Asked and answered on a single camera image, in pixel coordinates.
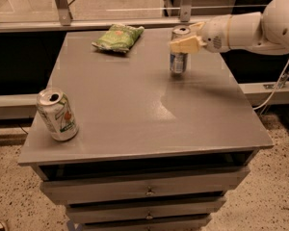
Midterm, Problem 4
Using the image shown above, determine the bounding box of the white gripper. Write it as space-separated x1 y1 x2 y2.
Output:
170 14 231 54

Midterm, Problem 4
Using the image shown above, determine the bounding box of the silver blue redbull can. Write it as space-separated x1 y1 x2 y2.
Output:
170 25 191 75

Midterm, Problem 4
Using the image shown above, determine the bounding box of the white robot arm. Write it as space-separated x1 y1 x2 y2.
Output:
170 0 289 55

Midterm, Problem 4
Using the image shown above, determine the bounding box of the white green 7up can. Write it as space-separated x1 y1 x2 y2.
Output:
37 88 78 141

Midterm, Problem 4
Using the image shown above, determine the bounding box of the green chip bag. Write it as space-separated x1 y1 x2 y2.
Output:
92 24 145 53

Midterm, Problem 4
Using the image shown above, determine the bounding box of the grey drawer cabinet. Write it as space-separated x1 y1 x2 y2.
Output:
17 26 275 231

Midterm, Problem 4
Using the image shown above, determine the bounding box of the top grey drawer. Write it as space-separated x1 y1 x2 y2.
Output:
40 167 250 204

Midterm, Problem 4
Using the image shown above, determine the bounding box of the grey drawer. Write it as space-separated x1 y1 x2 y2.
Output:
83 215 211 231
66 196 225 223
40 167 250 204

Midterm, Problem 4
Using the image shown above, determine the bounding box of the middle grey drawer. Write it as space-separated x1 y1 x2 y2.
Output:
66 196 225 223

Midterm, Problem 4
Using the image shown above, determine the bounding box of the bottom grey drawer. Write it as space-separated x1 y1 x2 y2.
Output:
83 215 211 231

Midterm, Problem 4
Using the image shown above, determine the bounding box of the white cable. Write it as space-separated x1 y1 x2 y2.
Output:
252 52 289 112

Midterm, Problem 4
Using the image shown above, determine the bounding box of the grey metal railing frame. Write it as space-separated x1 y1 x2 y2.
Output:
0 0 289 34

